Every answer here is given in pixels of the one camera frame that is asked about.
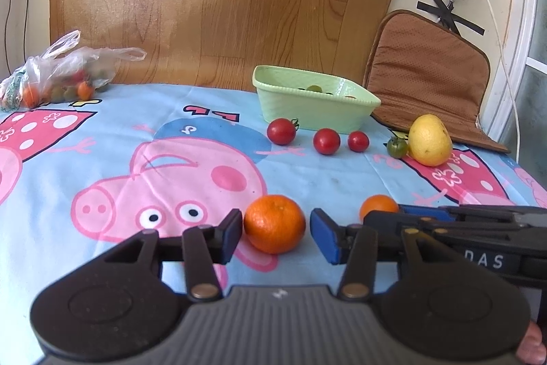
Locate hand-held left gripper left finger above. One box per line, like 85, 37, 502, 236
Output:
102, 208, 243, 303

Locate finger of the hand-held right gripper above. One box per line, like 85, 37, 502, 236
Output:
399, 205, 462, 220
363, 210, 462, 238

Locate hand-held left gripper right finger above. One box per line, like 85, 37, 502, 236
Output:
310, 208, 452, 302

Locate mandarin orange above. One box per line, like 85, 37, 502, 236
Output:
243, 195, 305, 255
359, 194, 400, 222

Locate large yellow lemon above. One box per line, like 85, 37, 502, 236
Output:
408, 114, 453, 167

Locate red cherry tomato with stem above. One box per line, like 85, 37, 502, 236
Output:
267, 118, 300, 146

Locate light green plastic bowl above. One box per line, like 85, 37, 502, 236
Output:
252, 65, 382, 135

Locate person's right hand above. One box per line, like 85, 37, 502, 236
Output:
515, 323, 546, 365

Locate cartoon pig printed blanket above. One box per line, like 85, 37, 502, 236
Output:
0, 82, 547, 365

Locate brown seat cushion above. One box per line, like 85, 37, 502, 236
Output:
362, 9, 511, 154

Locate crossed black tape strips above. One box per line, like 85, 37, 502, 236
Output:
416, 0, 485, 36

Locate wood-pattern vinyl sheet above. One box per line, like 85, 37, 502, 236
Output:
49, 0, 403, 89

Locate clear plastic bag of produce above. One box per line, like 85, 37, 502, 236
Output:
0, 30, 147, 112

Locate white power cable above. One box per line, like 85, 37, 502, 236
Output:
468, 0, 522, 165

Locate white window frame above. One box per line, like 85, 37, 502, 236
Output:
483, 0, 547, 160

